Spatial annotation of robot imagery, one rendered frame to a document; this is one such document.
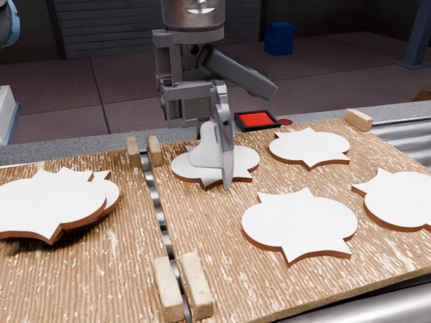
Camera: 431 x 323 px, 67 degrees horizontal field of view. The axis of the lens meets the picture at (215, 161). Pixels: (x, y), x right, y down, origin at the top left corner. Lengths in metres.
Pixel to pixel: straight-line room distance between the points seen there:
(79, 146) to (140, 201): 0.24
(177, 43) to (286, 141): 0.27
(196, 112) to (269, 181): 0.15
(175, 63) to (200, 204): 0.18
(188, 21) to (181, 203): 0.22
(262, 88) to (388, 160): 0.25
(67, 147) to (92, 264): 0.32
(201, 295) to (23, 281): 0.19
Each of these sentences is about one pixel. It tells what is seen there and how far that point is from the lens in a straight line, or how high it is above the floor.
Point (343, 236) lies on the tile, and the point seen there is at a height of 0.95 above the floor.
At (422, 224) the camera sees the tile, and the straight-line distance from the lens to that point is 0.47.
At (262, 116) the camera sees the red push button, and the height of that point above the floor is 0.93.
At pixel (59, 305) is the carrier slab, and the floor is 0.94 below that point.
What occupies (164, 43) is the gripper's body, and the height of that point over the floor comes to 1.13.
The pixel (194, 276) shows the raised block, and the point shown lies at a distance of 0.32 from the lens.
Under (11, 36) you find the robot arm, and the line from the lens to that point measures 0.94.
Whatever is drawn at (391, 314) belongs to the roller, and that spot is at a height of 0.92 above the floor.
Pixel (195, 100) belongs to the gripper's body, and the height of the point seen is 1.06.
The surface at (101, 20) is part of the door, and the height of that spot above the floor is 0.46.
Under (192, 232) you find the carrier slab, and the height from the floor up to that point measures 0.94.
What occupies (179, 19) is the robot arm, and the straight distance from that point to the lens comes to 0.40.
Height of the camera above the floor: 1.22
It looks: 32 degrees down
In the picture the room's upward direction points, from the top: straight up
